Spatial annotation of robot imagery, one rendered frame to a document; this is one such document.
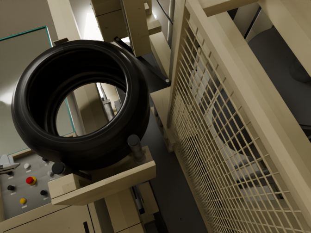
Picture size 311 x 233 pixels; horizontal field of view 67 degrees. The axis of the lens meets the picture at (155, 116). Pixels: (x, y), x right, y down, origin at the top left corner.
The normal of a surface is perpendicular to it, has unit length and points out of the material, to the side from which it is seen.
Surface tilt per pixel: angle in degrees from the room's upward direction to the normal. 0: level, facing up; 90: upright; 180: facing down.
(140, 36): 162
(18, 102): 89
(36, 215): 90
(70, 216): 90
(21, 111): 91
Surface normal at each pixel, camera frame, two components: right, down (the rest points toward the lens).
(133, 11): 0.34, 0.72
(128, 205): 0.00, -0.36
